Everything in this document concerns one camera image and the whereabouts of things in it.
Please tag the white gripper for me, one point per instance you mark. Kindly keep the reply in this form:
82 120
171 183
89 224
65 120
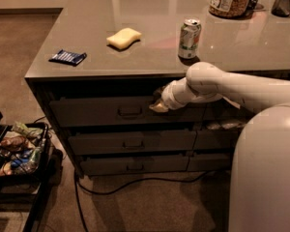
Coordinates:
168 97

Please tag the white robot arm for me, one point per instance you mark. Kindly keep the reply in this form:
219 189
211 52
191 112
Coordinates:
260 176

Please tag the grey drawer cabinet counter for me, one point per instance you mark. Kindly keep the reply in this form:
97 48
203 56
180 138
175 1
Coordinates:
257 44

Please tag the yellow sponge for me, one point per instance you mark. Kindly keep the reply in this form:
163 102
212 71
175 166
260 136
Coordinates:
123 38

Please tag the green white soda can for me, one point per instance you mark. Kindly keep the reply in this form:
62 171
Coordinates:
189 38

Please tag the blue snack wrapper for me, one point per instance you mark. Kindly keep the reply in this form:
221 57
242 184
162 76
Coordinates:
68 58

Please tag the black tray of snacks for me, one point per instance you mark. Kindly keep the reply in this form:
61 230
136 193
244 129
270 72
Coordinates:
24 151

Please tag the black cart frame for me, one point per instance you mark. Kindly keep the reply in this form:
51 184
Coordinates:
31 198

